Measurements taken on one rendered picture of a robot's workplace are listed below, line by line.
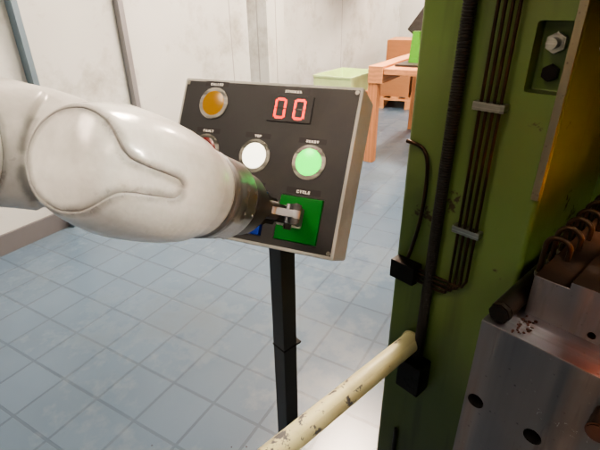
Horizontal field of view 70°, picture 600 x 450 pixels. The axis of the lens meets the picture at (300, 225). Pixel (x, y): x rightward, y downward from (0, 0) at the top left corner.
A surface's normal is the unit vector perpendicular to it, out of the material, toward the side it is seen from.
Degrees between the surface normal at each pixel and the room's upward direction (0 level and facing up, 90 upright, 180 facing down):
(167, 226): 123
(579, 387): 90
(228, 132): 60
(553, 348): 0
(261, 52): 90
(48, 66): 90
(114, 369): 0
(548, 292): 90
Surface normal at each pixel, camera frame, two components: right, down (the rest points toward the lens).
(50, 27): 0.87, 0.22
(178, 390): -0.01, -0.89
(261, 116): -0.33, -0.07
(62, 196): -0.27, 0.33
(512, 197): -0.73, 0.32
